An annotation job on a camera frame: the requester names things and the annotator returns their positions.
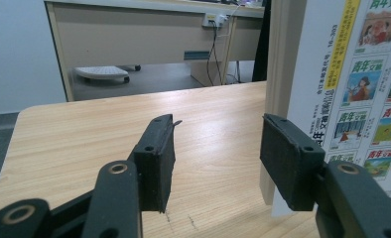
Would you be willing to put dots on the white power strip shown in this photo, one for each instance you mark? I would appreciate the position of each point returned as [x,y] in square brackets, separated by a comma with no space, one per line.
[213,20]

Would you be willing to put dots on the white cabinet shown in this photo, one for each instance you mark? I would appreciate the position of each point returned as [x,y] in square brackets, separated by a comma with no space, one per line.
[18,49]

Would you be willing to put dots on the low wheeled platform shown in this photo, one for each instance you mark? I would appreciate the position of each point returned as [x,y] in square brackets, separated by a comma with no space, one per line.
[101,72]

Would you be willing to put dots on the beige office desk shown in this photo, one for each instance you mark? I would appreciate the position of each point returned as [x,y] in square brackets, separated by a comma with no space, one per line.
[134,36]

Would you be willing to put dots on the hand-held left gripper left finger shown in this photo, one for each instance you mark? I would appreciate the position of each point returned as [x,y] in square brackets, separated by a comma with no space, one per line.
[154,172]

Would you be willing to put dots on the white picture grid magazine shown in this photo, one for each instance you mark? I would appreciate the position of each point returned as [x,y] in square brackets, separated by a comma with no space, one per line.
[355,66]

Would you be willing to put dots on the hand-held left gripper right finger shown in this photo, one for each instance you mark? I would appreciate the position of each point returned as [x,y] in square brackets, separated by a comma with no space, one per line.
[289,165]

